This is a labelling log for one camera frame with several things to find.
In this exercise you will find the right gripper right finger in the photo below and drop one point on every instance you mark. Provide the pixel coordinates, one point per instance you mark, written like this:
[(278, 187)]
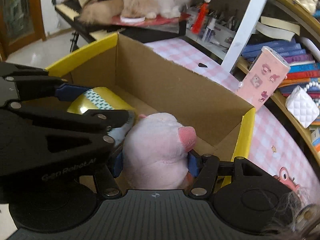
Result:
[(204, 169)]

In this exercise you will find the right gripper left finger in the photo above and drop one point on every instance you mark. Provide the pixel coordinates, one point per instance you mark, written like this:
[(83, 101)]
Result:
[(105, 173)]

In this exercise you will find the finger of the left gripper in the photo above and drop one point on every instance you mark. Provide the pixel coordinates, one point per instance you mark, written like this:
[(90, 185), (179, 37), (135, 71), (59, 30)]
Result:
[(119, 133), (69, 92)]

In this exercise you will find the gold tape roll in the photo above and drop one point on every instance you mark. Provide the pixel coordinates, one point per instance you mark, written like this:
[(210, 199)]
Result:
[(99, 98)]

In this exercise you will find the pink plush pig toy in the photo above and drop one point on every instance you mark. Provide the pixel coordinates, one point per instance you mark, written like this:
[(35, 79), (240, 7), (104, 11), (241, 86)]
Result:
[(155, 153)]

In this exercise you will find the yellow cardboard box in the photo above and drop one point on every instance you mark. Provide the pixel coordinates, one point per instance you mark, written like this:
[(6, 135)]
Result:
[(149, 83)]

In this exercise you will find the pink checkered table mat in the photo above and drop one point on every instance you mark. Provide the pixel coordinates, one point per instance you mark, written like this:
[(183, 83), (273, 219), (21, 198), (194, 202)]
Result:
[(272, 148)]

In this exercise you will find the white quilted pearl handbag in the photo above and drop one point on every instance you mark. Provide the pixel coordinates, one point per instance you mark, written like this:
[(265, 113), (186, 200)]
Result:
[(300, 104)]

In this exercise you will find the pink cylindrical pen holder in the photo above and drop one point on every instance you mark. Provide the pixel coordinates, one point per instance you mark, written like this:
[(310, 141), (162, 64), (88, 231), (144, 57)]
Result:
[(266, 73)]

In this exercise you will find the orange and white cat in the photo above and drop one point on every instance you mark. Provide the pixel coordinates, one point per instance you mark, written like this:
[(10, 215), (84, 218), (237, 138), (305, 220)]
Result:
[(102, 12)]

